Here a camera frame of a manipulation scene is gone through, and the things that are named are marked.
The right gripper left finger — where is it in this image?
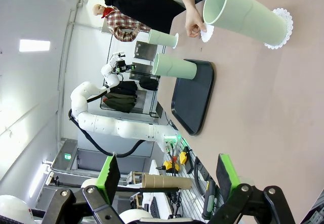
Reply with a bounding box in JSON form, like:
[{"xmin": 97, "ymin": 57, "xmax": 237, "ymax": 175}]
[{"xmin": 43, "ymin": 154, "xmax": 122, "ymax": 224}]

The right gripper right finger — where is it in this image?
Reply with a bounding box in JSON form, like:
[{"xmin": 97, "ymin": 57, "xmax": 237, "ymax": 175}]
[{"xmin": 209, "ymin": 154, "xmax": 296, "ymax": 224}]

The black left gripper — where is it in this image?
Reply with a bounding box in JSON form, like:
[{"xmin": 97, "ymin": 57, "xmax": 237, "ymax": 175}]
[{"xmin": 114, "ymin": 59, "xmax": 137, "ymax": 73}]

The light green plastic cup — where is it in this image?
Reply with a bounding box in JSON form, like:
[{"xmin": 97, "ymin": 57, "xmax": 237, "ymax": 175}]
[
  {"xmin": 202, "ymin": 0, "xmax": 291, "ymax": 46},
  {"xmin": 147, "ymin": 28, "xmax": 178, "ymax": 49},
  {"xmin": 152, "ymin": 52, "xmax": 198, "ymax": 81}
]

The white lace paper coaster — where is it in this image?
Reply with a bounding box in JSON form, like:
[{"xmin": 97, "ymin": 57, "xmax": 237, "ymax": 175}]
[
  {"xmin": 200, "ymin": 23, "xmax": 215, "ymax": 43},
  {"xmin": 263, "ymin": 7, "xmax": 294, "ymax": 50}
]

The person's right hand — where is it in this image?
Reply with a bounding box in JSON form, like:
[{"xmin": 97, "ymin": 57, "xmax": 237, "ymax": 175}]
[{"xmin": 184, "ymin": 7, "xmax": 207, "ymax": 39}]

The gray metal panel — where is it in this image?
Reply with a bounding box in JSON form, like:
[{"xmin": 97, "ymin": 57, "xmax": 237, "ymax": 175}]
[{"xmin": 133, "ymin": 41, "xmax": 166, "ymax": 63}]

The black bag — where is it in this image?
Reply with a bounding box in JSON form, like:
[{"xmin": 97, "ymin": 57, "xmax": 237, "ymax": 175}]
[{"xmin": 138, "ymin": 78, "xmax": 159, "ymax": 91}]

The pile of dark jackets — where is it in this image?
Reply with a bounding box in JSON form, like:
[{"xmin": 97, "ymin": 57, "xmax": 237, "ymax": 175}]
[{"xmin": 103, "ymin": 81, "xmax": 139, "ymax": 114}]

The person in red plaid shirt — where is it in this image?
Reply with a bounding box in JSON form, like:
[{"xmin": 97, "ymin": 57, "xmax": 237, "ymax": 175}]
[{"xmin": 92, "ymin": 3, "xmax": 152, "ymax": 42}]

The gray slotted mounting plate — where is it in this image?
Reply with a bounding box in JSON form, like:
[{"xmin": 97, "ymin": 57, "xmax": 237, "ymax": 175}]
[{"xmin": 174, "ymin": 137, "xmax": 230, "ymax": 224}]

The black keyboard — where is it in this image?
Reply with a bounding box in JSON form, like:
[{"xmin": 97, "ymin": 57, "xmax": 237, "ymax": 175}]
[{"xmin": 148, "ymin": 196, "xmax": 160, "ymax": 221}]

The brown cardboard tube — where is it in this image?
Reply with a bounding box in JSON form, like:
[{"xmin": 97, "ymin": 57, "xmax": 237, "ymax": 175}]
[{"xmin": 141, "ymin": 173, "xmax": 193, "ymax": 191}]

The person in beige sweater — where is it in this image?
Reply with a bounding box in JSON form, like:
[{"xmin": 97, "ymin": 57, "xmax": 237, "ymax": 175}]
[{"xmin": 104, "ymin": 0, "xmax": 188, "ymax": 35}]

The black plastic serving tray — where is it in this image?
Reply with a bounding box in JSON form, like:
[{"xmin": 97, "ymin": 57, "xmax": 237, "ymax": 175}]
[{"xmin": 171, "ymin": 59, "xmax": 216, "ymax": 136}]

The rectangular ceiling light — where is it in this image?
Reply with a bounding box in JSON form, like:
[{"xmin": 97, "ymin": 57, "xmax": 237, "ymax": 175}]
[{"xmin": 19, "ymin": 39, "xmax": 51, "ymax": 53}]

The gray green handled tool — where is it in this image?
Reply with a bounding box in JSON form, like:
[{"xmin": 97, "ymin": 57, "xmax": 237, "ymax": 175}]
[{"xmin": 201, "ymin": 180, "xmax": 216, "ymax": 220}]

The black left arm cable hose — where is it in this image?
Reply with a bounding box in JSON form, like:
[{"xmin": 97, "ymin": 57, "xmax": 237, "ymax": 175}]
[{"xmin": 67, "ymin": 88, "xmax": 147, "ymax": 158}]

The black metal wire rack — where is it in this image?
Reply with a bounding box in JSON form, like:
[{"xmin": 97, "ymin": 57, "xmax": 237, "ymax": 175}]
[{"xmin": 99, "ymin": 66, "xmax": 164, "ymax": 119}]

